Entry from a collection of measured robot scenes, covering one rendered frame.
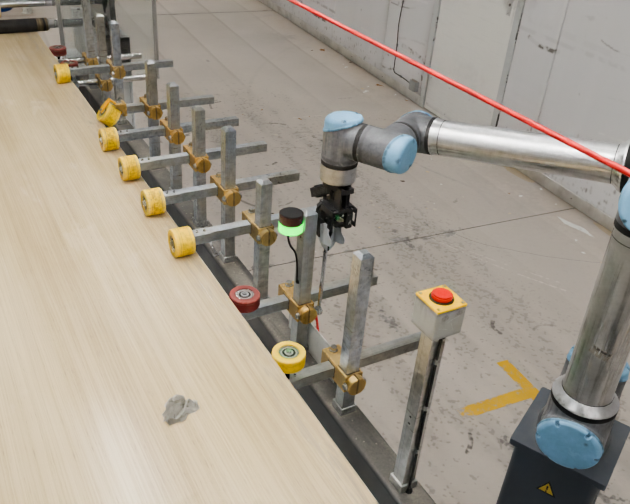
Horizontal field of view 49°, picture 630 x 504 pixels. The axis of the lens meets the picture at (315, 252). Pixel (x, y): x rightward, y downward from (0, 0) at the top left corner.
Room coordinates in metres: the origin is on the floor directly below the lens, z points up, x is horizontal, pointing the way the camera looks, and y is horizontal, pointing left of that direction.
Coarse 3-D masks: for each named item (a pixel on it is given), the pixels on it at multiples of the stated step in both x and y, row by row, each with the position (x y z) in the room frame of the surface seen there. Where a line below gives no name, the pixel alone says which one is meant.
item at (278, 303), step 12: (372, 276) 1.65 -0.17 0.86; (312, 288) 1.57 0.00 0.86; (324, 288) 1.57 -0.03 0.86; (336, 288) 1.58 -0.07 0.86; (348, 288) 1.60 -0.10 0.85; (264, 300) 1.49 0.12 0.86; (276, 300) 1.50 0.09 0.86; (288, 300) 1.50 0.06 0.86; (312, 300) 1.54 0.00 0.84; (252, 312) 1.45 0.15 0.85; (264, 312) 1.47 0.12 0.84
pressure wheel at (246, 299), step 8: (240, 288) 1.47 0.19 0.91; (248, 288) 1.48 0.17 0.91; (232, 296) 1.44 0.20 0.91; (240, 296) 1.44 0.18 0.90; (248, 296) 1.45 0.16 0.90; (256, 296) 1.44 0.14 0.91; (240, 304) 1.41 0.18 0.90; (248, 304) 1.42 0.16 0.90; (256, 304) 1.43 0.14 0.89; (240, 312) 1.41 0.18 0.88; (248, 312) 1.42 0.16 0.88
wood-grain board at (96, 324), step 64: (0, 64) 3.06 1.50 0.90; (0, 128) 2.36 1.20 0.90; (64, 128) 2.41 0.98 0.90; (0, 192) 1.88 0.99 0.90; (64, 192) 1.92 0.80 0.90; (128, 192) 1.95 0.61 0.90; (0, 256) 1.53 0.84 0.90; (64, 256) 1.56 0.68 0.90; (128, 256) 1.59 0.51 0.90; (192, 256) 1.62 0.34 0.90; (0, 320) 1.27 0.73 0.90; (64, 320) 1.29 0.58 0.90; (128, 320) 1.31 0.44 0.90; (192, 320) 1.33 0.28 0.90; (0, 384) 1.06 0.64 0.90; (64, 384) 1.08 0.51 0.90; (128, 384) 1.09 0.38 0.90; (192, 384) 1.11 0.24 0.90; (256, 384) 1.13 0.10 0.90; (0, 448) 0.89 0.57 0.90; (64, 448) 0.91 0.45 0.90; (128, 448) 0.92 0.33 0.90; (192, 448) 0.93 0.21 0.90; (256, 448) 0.95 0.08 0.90; (320, 448) 0.96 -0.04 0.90
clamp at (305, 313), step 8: (280, 288) 1.55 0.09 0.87; (288, 288) 1.54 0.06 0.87; (288, 296) 1.51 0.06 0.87; (296, 304) 1.47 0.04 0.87; (304, 304) 1.48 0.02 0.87; (312, 304) 1.48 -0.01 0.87; (296, 312) 1.47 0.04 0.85; (304, 312) 1.45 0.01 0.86; (312, 312) 1.46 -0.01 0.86; (296, 320) 1.46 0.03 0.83; (304, 320) 1.45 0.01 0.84; (312, 320) 1.46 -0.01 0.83
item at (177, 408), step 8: (168, 400) 1.05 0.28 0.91; (176, 400) 1.05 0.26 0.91; (184, 400) 1.06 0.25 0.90; (192, 400) 1.06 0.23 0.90; (168, 408) 1.02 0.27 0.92; (176, 408) 1.02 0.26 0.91; (184, 408) 1.03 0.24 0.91; (192, 408) 1.04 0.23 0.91; (168, 416) 1.00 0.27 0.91; (176, 416) 1.01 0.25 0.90; (184, 416) 1.01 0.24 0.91; (168, 424) 0.99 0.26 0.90
